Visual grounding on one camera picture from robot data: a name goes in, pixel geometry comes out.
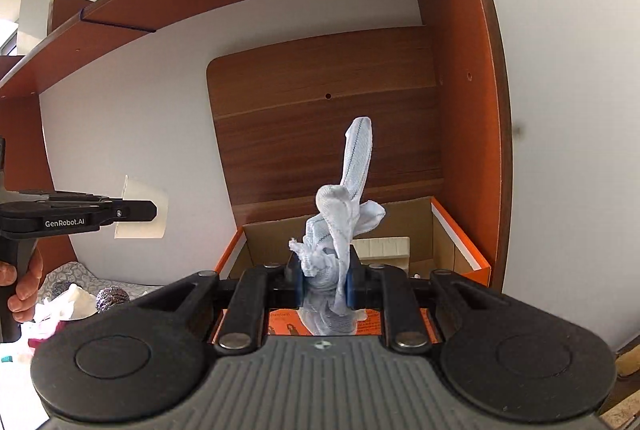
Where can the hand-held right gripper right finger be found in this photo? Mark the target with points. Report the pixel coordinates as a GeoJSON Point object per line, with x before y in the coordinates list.
{"type": "Point", "coordinates": [353, 290]}

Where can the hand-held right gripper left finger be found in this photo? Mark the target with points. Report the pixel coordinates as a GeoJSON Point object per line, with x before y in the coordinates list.
{"type": "Point", "coordinates": [298, 288]}

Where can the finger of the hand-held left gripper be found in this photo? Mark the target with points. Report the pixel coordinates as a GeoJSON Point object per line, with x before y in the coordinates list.
{"type": "Point", "coordinates": [136, 211]}

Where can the orange cardboard box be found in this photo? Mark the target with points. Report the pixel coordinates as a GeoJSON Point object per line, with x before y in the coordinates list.
{"type": "Point", "coordinates": [272, 244]}

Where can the plastic wrapper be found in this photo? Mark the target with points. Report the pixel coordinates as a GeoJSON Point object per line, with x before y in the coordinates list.
{"type": "Point", "coordinates": [340, 210]}

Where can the person's left hand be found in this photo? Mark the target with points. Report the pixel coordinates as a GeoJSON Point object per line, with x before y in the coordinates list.
{"type": "Point", "coordinates": [26, 291]}

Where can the cream plastic block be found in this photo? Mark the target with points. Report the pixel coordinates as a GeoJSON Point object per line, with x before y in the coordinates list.
{"type": "Point", "coordinates": [385, 251]}

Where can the leaf-printed bed sheet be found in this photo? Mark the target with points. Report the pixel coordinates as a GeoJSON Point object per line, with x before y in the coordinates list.
{"type": "Point", "coordinates": [75, 270]}

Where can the white cloth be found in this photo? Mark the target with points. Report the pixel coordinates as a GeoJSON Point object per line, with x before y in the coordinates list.
{"type": "Point", "coordinates": [70, 299]}

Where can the steel wool scrubber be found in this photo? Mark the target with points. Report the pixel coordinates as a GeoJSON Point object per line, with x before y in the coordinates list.
{"type": "Point", "coordinates": [111, 300]}

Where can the red cloth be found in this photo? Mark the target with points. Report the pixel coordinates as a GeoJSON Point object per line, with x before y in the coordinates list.
{"type": "Point", "coordinates": [41, 335]}

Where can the wooden shelf unit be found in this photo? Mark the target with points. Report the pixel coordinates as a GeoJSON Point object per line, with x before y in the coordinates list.
{"type": "Point", "coordinates": [325, 135]}

